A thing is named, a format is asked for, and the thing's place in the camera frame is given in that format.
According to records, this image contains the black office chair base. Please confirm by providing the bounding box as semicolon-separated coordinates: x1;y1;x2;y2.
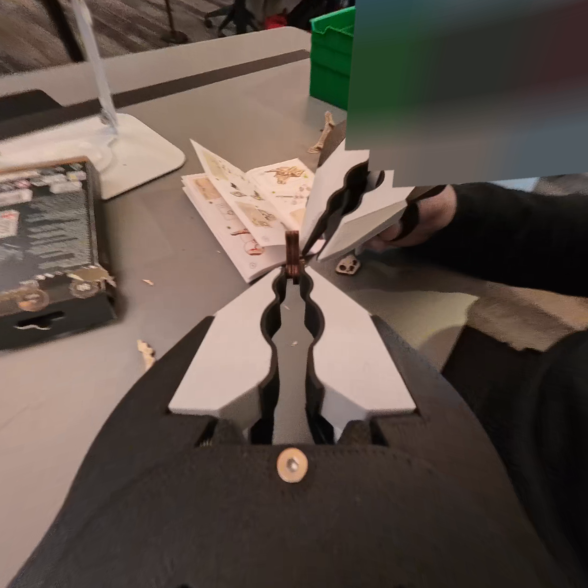
204;0;262;37

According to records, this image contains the wooden model frame assembly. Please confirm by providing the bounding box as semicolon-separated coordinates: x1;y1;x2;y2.
307;111;336;154

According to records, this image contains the dark brown wooden wheel part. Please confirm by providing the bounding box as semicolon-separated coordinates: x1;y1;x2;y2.
284;230;305;281

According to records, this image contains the person's black sweater torso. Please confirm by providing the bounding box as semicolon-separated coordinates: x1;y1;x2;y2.
441;322;588;588

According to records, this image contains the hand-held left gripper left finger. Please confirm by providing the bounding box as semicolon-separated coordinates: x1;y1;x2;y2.
168;268;289;445

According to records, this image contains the person's right hand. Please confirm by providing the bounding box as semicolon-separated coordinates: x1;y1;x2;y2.
367;185;459;252

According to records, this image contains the white desk stand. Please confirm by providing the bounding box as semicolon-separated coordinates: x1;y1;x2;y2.
0;0;187;201

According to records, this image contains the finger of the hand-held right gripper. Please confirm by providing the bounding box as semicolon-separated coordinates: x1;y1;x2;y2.
299;139;372;255
316;170;416;262

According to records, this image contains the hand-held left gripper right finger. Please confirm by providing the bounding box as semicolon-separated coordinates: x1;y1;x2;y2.
296;266;417;445

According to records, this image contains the green plastic bin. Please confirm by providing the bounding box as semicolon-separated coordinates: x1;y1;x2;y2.
309;7;356;111

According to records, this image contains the black cardboard box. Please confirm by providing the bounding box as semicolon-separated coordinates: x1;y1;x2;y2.
0;156;118;350

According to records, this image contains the person's right forearm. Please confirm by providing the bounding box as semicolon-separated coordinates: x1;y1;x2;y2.
432;182;588;295

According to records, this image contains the white instruction booklet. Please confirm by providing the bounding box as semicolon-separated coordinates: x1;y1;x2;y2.
181;139;322;283

